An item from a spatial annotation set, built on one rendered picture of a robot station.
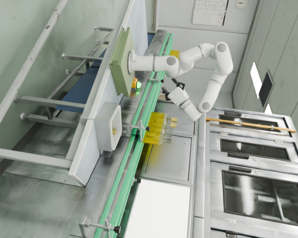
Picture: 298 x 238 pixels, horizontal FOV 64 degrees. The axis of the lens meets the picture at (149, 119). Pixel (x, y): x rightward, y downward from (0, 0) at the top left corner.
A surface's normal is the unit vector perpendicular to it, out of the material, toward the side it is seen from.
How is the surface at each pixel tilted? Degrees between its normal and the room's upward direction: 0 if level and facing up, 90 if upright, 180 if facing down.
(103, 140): 90
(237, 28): 90
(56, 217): 90
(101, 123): 90
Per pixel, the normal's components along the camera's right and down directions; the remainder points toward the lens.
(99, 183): 0.03, -0.78
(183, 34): -0.19, 0.62
